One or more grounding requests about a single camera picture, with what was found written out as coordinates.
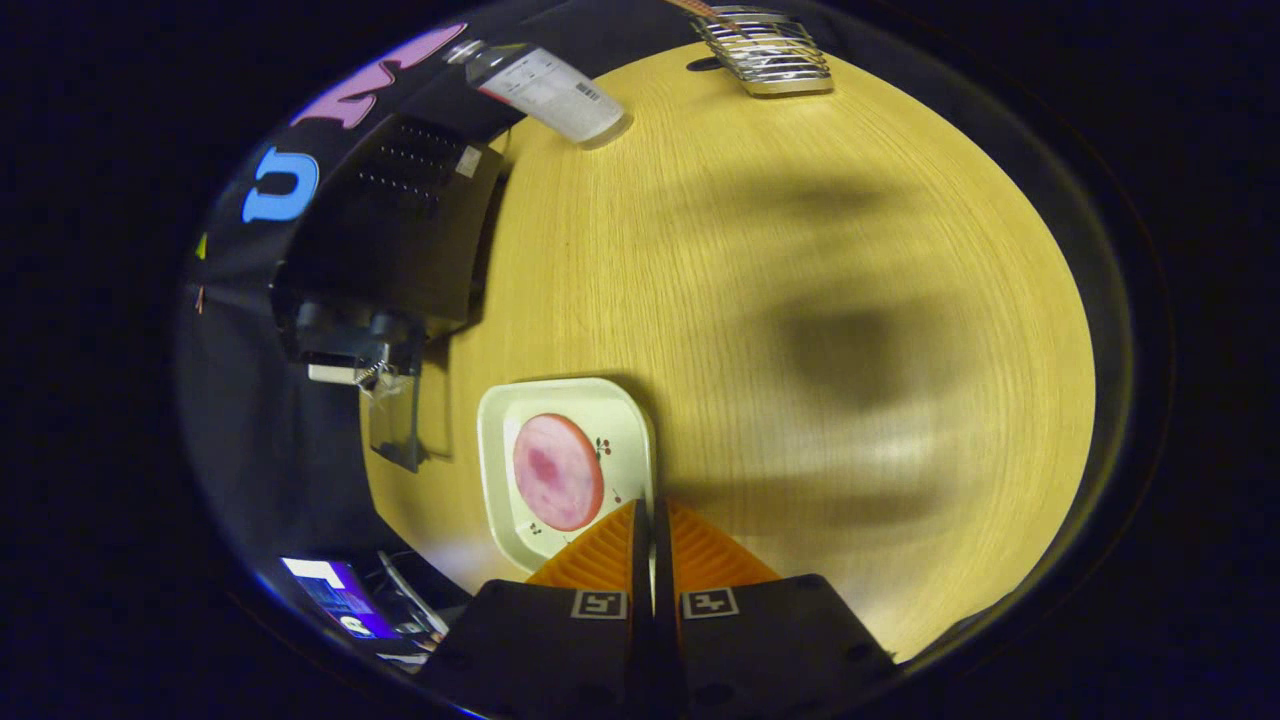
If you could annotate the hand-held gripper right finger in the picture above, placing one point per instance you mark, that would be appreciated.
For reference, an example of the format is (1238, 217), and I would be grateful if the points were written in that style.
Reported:
(770, 640)

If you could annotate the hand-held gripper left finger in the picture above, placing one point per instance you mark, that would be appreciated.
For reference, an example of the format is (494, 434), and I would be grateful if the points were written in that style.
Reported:
(560, 650)

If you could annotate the pink ham slice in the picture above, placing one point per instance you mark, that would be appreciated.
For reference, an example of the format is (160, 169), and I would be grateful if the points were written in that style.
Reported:
(557, 472)

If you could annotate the cream square plate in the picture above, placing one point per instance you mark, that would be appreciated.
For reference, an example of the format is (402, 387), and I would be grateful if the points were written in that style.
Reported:
(630, 420)

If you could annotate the black toaster oven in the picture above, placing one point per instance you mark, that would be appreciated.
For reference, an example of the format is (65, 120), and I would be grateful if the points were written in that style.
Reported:
(400, 230)

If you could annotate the glowing display screen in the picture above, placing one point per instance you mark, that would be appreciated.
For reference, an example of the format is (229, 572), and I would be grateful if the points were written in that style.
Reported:
(340, 597)

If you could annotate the clear plastic bottle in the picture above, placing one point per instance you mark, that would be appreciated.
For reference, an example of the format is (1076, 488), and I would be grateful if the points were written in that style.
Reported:
(550, 92)

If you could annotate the orange tipped stick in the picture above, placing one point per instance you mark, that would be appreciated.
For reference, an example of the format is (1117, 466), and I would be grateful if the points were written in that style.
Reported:
(692, 8)

